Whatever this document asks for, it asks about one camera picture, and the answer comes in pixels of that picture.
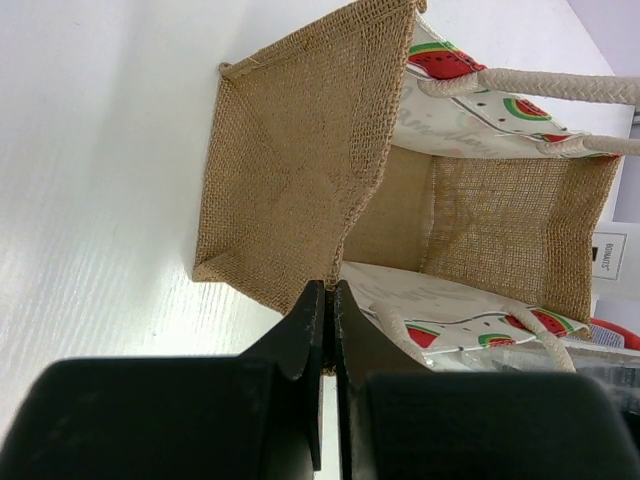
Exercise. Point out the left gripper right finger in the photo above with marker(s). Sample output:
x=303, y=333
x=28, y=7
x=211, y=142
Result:
x=398, y=420

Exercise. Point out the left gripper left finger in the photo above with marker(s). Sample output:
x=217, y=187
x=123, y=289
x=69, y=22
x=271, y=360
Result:
x=251, y=416

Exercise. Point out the burlap watermelon canvas bag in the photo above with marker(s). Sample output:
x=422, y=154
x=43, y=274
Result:
x=443, y=209

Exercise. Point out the red bottle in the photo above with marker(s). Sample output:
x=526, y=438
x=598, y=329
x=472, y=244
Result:
x=609, y=334

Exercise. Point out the white bottle grey cap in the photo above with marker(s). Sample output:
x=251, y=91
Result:
x=615, y=261

